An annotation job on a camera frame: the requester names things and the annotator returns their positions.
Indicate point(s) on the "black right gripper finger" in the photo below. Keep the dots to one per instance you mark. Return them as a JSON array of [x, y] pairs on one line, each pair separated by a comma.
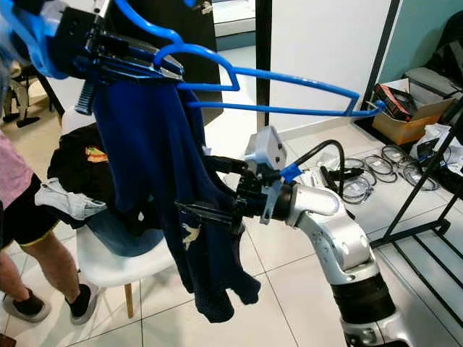
[[210, 211], [228, 165]]

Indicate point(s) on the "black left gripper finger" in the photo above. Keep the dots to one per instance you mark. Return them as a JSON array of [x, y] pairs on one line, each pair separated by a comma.
[[130, 76], [141, 52]]

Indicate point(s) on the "navy blue printed shirt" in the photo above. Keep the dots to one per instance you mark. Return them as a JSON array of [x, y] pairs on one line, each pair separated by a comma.
[[152, 181]]

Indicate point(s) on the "blue plastic hanger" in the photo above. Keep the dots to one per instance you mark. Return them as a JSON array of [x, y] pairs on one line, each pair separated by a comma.
[[234, 78]]

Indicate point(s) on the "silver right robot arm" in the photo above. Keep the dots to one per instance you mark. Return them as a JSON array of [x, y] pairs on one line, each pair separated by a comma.
[[340, 246]]

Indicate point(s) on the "blue denim jeans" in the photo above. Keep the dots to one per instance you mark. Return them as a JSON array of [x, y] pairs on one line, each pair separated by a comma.
[[116, 238]]

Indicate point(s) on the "white chair wooden legs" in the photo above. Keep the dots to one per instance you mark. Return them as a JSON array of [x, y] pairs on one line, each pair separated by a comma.
[[116, 264]]

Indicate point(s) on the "black printed t-shirt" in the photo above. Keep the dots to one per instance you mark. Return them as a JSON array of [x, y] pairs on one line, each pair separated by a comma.
[[76, 173]]

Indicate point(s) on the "brown cardboard box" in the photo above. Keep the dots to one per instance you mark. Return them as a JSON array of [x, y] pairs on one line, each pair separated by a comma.
[[405, 130]]

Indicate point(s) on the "red black product box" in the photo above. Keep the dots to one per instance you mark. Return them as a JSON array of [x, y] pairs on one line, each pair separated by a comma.
[[394, 101]]

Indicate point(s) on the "black metal clothes rack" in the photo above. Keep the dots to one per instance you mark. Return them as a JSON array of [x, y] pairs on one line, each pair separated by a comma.
[[423, 163]]

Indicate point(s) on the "person in pink shirt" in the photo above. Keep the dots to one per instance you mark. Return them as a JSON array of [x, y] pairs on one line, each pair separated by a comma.
[[22, 217]]

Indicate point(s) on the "white crumpled plastic bag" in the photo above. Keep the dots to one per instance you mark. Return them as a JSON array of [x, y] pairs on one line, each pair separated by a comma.
[[434, 137]]

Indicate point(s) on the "grey padded seat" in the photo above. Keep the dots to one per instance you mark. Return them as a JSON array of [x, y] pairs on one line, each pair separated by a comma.
[[430, 79]]

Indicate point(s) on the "black backpack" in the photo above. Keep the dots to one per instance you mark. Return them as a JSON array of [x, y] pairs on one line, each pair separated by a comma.
[[448, 61]]

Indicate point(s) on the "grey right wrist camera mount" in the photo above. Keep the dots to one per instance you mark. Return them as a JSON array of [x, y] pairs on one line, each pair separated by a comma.
[[268, 148]]

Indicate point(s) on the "black door frame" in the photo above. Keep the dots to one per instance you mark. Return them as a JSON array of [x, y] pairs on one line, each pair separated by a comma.
[[263, 43]]

